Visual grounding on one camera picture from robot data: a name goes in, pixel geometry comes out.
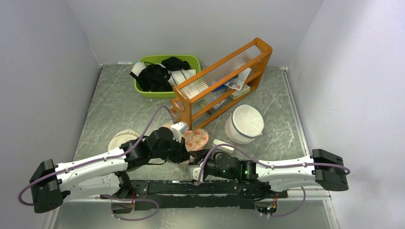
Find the white cylindrical mesh laundry bag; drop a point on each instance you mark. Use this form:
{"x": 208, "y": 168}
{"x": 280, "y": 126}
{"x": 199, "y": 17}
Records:
{"x": 244, "y": 124}

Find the green plastic basin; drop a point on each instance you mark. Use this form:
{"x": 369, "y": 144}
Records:
{"x": 192, "y": 60}

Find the floral pink mesh laundry bag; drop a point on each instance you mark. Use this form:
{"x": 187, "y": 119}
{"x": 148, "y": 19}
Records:
{"x": 194, "y": 140}

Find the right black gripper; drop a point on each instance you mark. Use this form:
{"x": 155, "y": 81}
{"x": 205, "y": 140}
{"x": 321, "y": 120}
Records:
{"x": 198, "y": 155}

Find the orange wooden shelf rack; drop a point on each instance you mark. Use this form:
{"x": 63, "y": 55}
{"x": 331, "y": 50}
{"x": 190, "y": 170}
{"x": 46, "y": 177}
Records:
{"x": 204, "y": 97}

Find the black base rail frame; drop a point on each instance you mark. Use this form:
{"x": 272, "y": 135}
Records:
{"x": 184, "y": 194}

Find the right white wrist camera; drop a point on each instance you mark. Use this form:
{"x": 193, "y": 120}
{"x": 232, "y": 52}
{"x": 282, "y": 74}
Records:
{"x": 194, "y": 173}

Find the printed packet on shelf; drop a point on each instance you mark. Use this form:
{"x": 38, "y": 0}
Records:
{"x": 238, "y": 81}

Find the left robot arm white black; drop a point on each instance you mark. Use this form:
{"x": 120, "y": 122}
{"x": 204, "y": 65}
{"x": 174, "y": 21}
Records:
{"x": 107, "y": 174}

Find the white rectangular plastic case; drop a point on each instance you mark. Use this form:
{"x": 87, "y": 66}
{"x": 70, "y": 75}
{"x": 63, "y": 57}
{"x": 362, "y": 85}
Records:
{"x": 222, "y": 146}

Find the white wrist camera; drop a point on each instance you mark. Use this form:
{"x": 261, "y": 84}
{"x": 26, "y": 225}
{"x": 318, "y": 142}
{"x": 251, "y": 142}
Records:
{"x": 178, "y": 129}
{"x": 194, "y": 173}

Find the small box on shelf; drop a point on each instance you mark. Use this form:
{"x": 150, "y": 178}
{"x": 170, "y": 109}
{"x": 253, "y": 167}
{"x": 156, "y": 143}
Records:
{"x": 238, "y": 93}

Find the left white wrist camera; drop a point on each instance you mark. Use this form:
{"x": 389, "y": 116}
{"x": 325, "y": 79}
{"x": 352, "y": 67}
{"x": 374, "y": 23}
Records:
{"x": 178, "y": 129}

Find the beige round laundry bag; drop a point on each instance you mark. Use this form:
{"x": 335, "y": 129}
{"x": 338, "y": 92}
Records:
{"x": 122, "y": 137}

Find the black garment in basin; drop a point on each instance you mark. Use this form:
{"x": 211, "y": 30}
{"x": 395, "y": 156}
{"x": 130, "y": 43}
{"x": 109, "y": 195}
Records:
{"x": 156, "y": 83}

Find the white garment in basin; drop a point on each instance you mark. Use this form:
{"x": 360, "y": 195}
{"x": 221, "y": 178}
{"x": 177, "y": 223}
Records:
{"x": 172, "y": 77}

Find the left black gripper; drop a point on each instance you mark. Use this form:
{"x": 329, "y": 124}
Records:
{"x": 182, "y": 153}

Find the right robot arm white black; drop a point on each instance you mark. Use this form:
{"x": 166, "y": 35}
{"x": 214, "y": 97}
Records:
{"x": 321, "y": 168}

